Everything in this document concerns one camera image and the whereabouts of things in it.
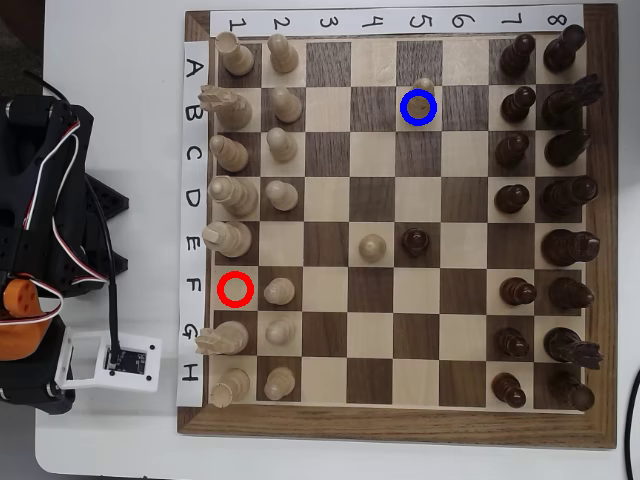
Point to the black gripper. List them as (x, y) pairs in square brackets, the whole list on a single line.
[(31, 395)]

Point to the light wooden bishop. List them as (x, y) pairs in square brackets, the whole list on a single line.
[(419, 107), (231, 155)]

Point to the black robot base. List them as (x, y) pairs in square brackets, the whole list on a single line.
[(107, 202)]

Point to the light wooden rook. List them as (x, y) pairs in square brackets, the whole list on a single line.
[(235, 57), (231, 386)]

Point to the light wooden knight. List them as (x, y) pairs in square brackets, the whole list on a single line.
[(227, 338), (232, 110)]

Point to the lettered white paper strip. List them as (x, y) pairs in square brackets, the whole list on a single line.
[(192, 265)]

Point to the light wooden pawn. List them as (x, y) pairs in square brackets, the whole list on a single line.
[(283, 55), (280, 331), (372, 247), (288, 107), (281, 145), (282, 196), (279, 291), (279, 384)]

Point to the light wooden king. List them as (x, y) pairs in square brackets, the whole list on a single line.
[(231, 239)]

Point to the wooden chessboard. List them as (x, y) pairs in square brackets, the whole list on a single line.
[(325, 425)]

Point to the light wooden queen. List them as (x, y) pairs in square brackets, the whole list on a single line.
[(237, 197)]

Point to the dark wooden pawn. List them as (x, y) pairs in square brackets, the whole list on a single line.
[(517, 292), (516, 55), (511, 150), (511, 200), (511, 343), (507, 390), (415, 241), (517, 106)]

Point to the dark wooden rook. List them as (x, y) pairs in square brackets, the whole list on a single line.
[(562, 50), (570, 392)]

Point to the dark wooden knight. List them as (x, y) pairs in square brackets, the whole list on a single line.
[(565, 105), (567, 345)]

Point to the dark wooden bishop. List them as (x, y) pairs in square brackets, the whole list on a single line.
[(565, 149), (570, 294)]

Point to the dark wooden king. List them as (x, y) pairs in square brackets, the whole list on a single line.
[(567, 247)]

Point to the dark wooden queen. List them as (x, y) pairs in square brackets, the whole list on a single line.
[(567, 196)]

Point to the numbered white paper strip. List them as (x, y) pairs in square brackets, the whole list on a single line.
[(574, 14)]

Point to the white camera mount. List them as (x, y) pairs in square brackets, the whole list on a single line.
[(152, 370)]

